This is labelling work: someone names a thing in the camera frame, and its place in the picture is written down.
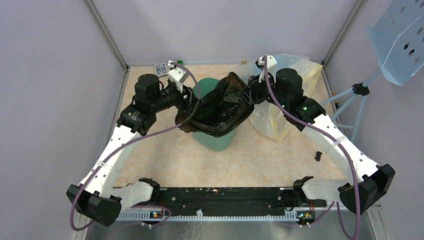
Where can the small black clip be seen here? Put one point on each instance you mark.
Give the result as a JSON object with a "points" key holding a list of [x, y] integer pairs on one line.
{"points": [[318, 156]]}

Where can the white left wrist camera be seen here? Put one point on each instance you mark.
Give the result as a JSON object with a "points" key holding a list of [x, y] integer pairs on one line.
{"points": [[177, 74]]}

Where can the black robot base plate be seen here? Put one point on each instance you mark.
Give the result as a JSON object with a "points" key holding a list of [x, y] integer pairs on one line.
{"points": [[230, 201]]}

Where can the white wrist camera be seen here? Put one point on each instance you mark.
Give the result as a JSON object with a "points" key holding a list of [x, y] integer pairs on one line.
{"points": [[266, 63], [177, 74]]}

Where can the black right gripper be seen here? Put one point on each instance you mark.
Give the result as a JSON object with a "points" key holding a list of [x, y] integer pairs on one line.
{"points": [[254, 88]]}

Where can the green plastic trash bin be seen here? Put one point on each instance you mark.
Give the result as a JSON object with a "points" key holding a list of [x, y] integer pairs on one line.
{"points": [[217, 144]]}

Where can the light blue tripod stand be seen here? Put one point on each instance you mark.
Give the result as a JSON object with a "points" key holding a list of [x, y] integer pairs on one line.
{"points": [[358, 90]]}

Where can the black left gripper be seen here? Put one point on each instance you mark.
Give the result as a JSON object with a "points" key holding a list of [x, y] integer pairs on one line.
{"points": [[191, 102]]}

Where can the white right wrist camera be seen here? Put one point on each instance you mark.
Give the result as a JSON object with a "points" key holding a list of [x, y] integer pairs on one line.
{"points": [[266, 63]]}

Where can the perforated light blue panel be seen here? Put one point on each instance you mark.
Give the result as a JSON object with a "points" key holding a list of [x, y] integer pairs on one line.
{"points": [[398, 40]]}

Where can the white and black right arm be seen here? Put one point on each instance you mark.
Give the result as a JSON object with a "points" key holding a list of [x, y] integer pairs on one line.
{"points": [[365, 181]]}

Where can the black trash bag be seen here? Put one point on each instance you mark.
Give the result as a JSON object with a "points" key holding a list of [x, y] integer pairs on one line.
{"points": [[220, 111]]}

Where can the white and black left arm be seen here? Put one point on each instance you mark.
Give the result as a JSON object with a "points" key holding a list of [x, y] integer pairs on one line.
{"points": [[95, 199]]}

